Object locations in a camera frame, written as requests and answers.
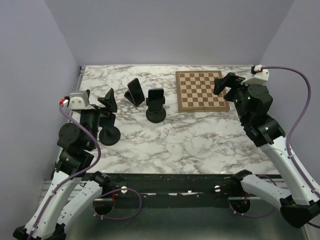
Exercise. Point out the black wedge phone stand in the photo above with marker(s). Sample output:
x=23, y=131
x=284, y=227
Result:
x=130, y=96

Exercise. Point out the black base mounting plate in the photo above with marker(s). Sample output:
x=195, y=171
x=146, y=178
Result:
x=169, y=191

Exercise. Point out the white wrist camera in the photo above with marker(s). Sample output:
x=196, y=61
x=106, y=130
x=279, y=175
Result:
x=76, y=101
x=258, y=76

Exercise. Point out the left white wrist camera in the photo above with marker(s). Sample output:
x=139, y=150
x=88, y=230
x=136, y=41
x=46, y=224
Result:
x=76, y=101

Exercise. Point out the black round-base clamp stand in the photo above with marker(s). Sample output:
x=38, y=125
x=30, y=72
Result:
x=155, y=112

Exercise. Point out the blue phone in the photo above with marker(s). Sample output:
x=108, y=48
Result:
x=107, y=121
x=155, y=96

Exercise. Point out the pink phone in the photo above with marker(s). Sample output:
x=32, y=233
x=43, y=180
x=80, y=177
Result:
x=136, y=92

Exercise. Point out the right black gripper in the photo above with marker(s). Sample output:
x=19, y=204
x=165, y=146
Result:
x=231, y=80

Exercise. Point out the aluminium rail frame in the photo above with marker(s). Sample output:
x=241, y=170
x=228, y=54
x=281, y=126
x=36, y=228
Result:
x=184, y=143

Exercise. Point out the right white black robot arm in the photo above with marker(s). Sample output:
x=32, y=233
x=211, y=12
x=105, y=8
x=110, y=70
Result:
x=300, y=201

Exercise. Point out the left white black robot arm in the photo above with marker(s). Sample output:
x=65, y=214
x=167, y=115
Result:
x=57, y=212

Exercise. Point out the wooden chessboard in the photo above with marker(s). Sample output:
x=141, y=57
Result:
x=195, y=92

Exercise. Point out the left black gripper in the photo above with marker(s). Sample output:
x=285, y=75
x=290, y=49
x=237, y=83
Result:
x=110, y=101

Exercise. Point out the black round-base stand left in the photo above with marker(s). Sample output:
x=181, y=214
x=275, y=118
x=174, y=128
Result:
x=109, y=136

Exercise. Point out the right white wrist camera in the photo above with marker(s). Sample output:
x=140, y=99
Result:
x=258, y=76

